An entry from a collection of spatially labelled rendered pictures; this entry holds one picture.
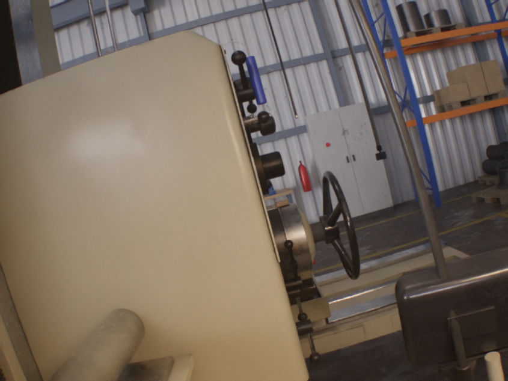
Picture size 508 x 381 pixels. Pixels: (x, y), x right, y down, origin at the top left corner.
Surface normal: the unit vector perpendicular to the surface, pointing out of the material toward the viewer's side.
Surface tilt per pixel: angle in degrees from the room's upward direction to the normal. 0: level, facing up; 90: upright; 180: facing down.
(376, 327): 90
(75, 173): 90
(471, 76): 90
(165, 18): 90
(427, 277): 19
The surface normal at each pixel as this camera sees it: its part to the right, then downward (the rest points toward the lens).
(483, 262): -0.33, -0.87
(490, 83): 0.02, 0.06
